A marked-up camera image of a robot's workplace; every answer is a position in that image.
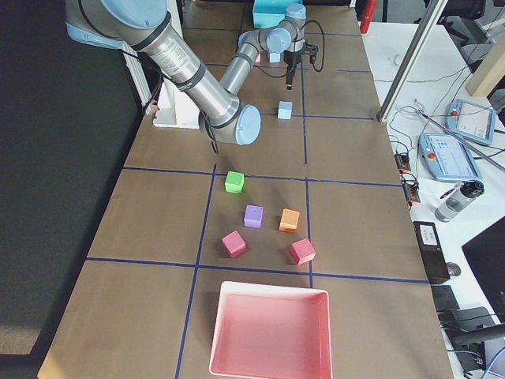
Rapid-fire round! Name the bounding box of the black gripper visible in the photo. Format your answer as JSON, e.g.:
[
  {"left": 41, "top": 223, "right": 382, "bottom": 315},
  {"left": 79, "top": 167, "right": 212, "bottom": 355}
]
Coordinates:
[{"left": 283, "top": 43, "right": 318, "bottom": 91}]

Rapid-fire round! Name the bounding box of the light blue block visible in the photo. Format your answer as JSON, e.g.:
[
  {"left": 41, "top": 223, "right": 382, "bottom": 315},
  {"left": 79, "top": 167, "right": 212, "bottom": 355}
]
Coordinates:
[
  {"left": 277, "top": 101, "right": 293, "bottom": 120},
  {"left": 268, "top": 53, "right": 281, "bottom": 63}
]

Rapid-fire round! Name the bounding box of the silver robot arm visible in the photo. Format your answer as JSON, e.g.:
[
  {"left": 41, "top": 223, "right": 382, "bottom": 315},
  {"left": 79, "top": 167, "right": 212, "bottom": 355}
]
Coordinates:
[
  {"left": 220, "top": 3, "right": 320, "bottom": 95},
  {"left": 65, "top": 1, "right": 261, "bottom": 145}
]

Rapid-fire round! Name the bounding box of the teal plastic bin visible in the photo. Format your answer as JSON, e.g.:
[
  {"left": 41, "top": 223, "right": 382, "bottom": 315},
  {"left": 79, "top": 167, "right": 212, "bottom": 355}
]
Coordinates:
[{"left": 252, "top": 0, "right": 302, "bottom": 28}]

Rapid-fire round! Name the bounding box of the red fire extinguisher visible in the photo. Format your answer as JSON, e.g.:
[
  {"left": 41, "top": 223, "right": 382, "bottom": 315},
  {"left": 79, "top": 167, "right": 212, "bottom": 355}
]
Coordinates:
[{"left": 360, "top": 0, "right": 377, "bottom": 34}]

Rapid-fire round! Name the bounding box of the green foam block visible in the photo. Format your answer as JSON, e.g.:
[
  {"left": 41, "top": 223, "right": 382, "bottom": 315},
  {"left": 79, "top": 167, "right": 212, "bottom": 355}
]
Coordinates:
[{"left": 225, "top": 171, "right": 245, "bottom": 194}]

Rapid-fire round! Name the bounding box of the brown paper table cover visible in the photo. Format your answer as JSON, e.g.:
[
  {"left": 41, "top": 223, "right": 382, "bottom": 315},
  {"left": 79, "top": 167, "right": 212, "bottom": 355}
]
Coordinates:
[{"left": 38, "top": 6, "right": 452, "bottom": 378}]

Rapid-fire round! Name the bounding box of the purple block right side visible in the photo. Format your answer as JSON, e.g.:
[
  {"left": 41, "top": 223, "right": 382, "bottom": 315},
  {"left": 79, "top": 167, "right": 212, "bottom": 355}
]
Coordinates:
[{"left": 244, "top": 205, "right": 264, "bottom": 228}]

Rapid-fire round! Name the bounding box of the orange block right side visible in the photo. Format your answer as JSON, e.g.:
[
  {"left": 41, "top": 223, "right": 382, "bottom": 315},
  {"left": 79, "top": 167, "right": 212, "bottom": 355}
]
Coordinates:
[{"left": 279, "top": 208, "right": 300, "bottom": 233}]

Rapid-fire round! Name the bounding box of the teach pendant near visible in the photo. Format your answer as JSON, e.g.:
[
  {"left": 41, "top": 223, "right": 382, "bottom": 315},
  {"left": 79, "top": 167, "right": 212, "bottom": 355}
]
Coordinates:
[{"left": 418, "top": 133, "right": 482, "bottom": 182}]

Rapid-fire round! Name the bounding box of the teach pendant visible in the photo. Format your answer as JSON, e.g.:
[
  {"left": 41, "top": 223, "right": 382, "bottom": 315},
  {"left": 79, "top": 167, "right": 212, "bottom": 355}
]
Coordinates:
[
  {"left": 418, "top": 133, "right": 482, "bottom": 182},
  {"left": 446, "top": 99, "right": 496, "bottom": 146}
]

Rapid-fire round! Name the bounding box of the teach pendant far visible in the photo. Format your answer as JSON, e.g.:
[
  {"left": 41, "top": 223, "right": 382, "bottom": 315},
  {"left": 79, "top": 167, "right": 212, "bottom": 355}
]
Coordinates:
[{"left": 446, "top": 99, "right": 496, "bottom": 146}]

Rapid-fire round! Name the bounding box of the crimson block near orange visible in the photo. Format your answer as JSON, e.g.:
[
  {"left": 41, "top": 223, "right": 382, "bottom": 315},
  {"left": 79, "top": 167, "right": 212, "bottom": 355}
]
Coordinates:
[{"left": 290, "top": 238, "right": 316, "bottom": 265}]

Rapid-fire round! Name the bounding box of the crimson block near purple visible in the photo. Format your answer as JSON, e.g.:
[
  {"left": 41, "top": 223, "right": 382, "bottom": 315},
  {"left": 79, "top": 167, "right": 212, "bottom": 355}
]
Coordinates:
[{"left": 221, "top": 231, "right": 247, "bottom": 258}]

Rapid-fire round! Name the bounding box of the clear water bottle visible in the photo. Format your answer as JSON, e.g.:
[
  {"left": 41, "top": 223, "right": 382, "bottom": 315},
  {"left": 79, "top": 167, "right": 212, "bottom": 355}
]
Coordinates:
[{"left": 434, "top": 180, "right": 484, "bottom": 223}]

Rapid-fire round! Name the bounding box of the black power box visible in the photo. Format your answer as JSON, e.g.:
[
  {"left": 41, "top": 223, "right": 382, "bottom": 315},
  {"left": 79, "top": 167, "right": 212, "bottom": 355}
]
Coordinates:
[{"left": 413, "top": 221, "right": 450, "bottom": 284}]

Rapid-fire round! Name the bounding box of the pink plastic tray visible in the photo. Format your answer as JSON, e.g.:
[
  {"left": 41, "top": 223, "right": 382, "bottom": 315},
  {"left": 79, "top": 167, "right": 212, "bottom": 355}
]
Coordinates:
[{"left": 209, "top": 281, "right": 333, "bottom": 378}]

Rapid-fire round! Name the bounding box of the black laptop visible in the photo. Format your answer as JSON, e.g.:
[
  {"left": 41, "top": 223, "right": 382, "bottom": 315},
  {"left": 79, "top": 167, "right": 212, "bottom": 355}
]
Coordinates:
[{"left": 462, "top": 222, "right": 504, "bottom": 321}]

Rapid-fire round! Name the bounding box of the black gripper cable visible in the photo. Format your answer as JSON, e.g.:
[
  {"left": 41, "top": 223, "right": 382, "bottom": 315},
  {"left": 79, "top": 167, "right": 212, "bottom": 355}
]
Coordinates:
[{"left": 252, "top": 19, "right": 327, "bottom": 79}]

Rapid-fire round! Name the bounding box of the aluminium frame post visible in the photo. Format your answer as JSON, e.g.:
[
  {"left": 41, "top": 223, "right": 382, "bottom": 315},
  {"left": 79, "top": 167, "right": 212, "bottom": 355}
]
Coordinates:
[{"left": 377, "top": 0, "right": 448, "bottom": 122}]

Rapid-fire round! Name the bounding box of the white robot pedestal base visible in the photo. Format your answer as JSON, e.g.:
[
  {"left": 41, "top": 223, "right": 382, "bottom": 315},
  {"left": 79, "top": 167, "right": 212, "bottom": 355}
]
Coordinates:
[{"left": 153, "top": 79, "right": 200, "bottom": 129}]

